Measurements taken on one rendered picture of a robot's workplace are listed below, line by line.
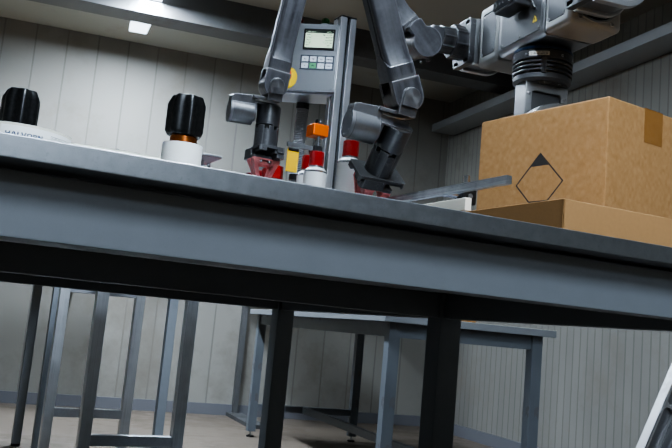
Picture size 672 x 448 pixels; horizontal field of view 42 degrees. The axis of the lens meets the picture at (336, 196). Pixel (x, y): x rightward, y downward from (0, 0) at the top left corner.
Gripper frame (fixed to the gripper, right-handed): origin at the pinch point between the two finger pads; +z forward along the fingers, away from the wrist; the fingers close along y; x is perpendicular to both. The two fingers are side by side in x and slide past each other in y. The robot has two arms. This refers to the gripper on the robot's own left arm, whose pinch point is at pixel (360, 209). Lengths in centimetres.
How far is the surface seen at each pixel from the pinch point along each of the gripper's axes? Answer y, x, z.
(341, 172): 2.5, -8.8, -2.8
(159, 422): -36, -143, 209
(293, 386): -202, -322, 348
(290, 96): -4, -63, 6
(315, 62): -7, -63, -5
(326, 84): -10, -58, -1
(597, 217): 7, 63, -40
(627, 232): 3, 63, -39
